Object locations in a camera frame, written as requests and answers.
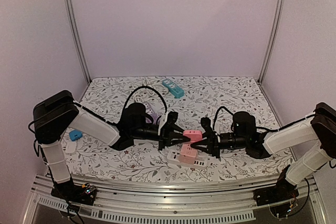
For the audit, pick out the aluminium frame post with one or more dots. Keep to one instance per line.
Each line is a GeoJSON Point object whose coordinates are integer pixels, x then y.
{"type": "Point", "coordinates": [77, 41]}
{"type": "Point", "coordinates": [271, 41]}

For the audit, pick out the teal power strip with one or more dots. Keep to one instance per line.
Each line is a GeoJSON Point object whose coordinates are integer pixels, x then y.
{"type": "Point", "coordinates": [173, 88]}

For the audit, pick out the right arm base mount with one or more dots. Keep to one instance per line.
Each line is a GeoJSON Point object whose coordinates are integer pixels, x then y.
{"type": "Point", "coordinates": [273, 194]}

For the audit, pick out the white plug adapter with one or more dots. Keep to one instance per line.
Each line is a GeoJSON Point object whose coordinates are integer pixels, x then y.
{"type": "Point", "coordinates": [70, 147]}

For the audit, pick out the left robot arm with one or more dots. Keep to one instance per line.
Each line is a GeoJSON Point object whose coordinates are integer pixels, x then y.
{"type": "Point", "coordinates": [54, 115]}

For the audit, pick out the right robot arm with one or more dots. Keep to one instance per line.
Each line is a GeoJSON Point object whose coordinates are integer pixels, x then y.
{"type": "Point", "coordinates": [318, 127]}

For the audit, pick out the pink plug adapter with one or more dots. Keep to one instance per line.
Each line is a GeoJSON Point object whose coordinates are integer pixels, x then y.
{"type": "Point", "coordinates": [193, 135]}

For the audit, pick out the light pink cube socket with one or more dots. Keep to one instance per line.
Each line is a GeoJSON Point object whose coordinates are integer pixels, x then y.
{"type": "Point", "coordinates": [188, 155]}

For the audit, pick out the purple power strip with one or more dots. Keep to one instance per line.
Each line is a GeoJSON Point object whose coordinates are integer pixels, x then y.
{"type": "Point", "coordinates": [152, 113]}

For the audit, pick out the white power strip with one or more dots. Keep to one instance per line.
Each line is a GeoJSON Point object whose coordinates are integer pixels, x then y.
{"type": "Point", "coordinates": [198, 162]}

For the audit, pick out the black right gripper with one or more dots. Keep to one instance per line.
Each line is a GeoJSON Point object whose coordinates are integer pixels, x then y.
{"type": "Point", "coordinates": [214, 144]}

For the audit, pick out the floral patterned table mat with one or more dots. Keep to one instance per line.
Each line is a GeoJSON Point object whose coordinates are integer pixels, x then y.
{"type": "Point", "coordinates": [212, 97]}

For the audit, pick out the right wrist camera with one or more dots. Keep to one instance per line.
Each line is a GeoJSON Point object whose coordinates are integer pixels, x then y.
{"type": "Point", "coordinates": [206, 124]}

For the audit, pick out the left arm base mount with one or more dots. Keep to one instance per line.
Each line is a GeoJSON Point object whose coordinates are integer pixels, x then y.
{"type": "Point", "coordinates": [83, 194]}

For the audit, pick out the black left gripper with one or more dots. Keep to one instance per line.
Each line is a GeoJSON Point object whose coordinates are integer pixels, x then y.
{"type": "Point", "coordinates": [166, 136]}

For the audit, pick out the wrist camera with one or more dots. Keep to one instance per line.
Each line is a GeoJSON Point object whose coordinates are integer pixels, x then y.
{"type": "Point", "coordinates": [206, 124]}
{"type": "Point", "coordinates": [163, 120]}

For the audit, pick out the blue plug adapter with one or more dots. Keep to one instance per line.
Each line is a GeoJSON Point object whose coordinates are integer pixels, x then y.
{"type": "Point", "coordinates": [75, 135]}

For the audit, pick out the right aluminium frame post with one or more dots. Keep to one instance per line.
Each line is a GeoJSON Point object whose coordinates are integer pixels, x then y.
{"type": "Point", "coordinates": [271, 41]}

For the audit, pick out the left aluminium frame post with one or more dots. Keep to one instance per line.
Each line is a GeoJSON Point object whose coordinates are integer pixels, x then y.
{"type": "Point", "coordinates": [77, 41]}

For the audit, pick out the aluminium front rail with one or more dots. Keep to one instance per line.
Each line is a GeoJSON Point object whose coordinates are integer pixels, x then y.
{"type": "Point", "coordinates": [230, 201]}

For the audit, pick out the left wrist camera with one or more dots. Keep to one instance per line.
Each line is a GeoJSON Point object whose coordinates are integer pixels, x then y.
{"type": "Point", "coordinates": [163, 120]}

